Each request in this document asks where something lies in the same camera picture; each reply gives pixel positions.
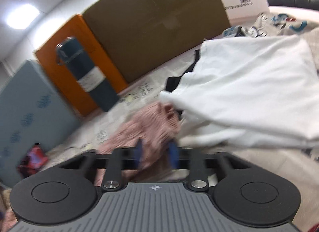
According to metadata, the pink knitted sweater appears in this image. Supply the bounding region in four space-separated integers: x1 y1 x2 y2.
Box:
98 102 181 181

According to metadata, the smartphone playing video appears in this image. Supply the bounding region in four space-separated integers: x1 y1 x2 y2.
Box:
17 143 49 179

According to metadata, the white folded shirt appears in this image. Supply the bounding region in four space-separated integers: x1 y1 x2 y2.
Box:
159 35 318 148

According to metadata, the blue foam board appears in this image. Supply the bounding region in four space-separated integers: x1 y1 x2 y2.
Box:
1 60 81 187

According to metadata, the dark teal thermos bottle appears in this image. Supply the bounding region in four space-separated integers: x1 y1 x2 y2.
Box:
55 37 119 112

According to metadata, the orange wooden board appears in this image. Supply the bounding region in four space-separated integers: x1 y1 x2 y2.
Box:
35 14 128 116

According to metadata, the brown cardboard sheet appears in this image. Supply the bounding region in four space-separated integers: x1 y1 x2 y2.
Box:
83 0 230 82

